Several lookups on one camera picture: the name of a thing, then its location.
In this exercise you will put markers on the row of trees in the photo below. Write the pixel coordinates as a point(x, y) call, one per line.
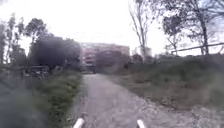
point(13, 40)

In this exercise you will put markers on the pale railing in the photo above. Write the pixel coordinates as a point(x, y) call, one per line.
point(196, 47)

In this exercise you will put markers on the dark dense tree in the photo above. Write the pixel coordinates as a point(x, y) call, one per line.
point(53, 51)

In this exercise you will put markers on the leafy trees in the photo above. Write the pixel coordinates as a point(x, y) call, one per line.
point(200, 23)

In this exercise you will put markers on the bare tall tree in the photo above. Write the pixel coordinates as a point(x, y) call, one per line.
point(142, 26)

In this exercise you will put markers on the grass verge with weeds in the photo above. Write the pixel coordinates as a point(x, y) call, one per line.
point(50, 96)

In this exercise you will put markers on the grey gravel path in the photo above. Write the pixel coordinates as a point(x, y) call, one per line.
point(106, 100)

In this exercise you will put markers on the robot's own part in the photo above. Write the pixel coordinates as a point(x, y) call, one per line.
point(141, 124)
point(79, 123)

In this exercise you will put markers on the red brick building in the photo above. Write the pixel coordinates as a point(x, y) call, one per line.
point(90, 53)

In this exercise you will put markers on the overgrown grassy bank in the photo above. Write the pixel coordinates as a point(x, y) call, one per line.
point(173, 83)

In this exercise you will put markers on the white building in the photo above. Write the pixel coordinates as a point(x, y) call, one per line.
point(146, 51)

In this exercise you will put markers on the dark bush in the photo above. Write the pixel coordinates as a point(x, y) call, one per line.
point(108, 60)

